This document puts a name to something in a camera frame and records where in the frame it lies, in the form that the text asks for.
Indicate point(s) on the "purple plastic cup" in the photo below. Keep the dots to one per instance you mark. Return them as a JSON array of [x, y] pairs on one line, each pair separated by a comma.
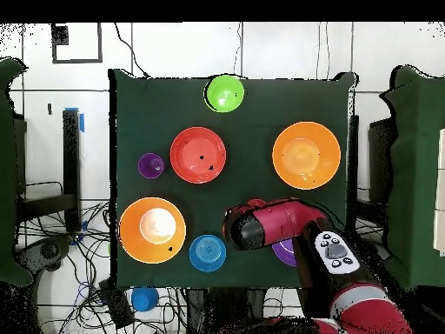
[[151, 165]]

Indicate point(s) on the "black office chair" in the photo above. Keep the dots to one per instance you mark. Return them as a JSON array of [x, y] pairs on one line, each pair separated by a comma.
[[45, 254]]

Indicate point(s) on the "black metal frame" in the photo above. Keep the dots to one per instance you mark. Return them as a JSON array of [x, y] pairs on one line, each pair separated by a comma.
[[71, 167]]

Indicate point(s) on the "black power strip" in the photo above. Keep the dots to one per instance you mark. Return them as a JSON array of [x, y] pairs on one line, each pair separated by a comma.
[[116, 308]]

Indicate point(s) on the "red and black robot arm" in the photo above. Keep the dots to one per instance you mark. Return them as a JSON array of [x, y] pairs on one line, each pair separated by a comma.
[[278, 222]]

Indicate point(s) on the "green cloth covered table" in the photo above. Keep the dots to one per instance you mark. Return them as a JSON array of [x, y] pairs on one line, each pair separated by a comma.
[[7, 243], [417, 174]]

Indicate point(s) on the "blue plastic bowl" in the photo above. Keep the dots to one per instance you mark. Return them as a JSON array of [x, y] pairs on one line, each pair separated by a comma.
[[207, 253]]

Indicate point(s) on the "green plastic bowl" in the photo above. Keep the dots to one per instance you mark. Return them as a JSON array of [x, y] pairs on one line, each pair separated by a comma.
[[224, 94]]

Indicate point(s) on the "black metal post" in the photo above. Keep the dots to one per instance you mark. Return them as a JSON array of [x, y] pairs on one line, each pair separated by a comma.
[[354, 167]]

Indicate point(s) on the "purple plastic bowl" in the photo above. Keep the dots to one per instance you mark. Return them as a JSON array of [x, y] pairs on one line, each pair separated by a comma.
[[285, 255]]

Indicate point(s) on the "red plastic bowl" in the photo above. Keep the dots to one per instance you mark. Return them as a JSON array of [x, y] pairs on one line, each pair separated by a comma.
[[198, 154]]

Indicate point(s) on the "dark green table cloth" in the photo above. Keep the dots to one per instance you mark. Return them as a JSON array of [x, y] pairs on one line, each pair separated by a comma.
[[156, 104]]

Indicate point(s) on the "large orange plastic bowl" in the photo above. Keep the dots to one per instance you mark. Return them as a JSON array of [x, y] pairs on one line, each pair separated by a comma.
[[153, 250], [306, 155]]

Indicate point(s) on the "blue plastic cup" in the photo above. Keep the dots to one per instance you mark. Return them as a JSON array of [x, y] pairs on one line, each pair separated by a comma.
[[145, 299]]

